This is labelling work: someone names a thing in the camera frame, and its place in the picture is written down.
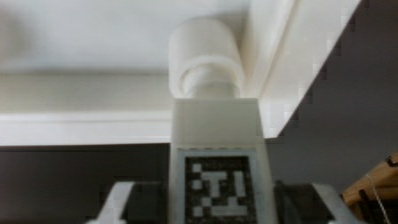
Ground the wooden bench edge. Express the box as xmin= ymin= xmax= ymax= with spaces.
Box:
xmin=343 ymin=152 xmax=398 ymax=224

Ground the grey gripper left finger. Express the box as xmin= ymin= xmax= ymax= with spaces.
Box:
xmin=85 ymin=181 xmax=162 ymax=224

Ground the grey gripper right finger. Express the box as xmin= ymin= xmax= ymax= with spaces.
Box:
xmin=274 ymin=181 xmax=364 ymax=224

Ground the white table leg with tag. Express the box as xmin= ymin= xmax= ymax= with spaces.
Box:
xmin=169 ymin=99 xmax=277 ymax=224

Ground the white square table top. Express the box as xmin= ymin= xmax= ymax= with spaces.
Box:
xmin=0 ymin=0 xmax=361 ymax=146

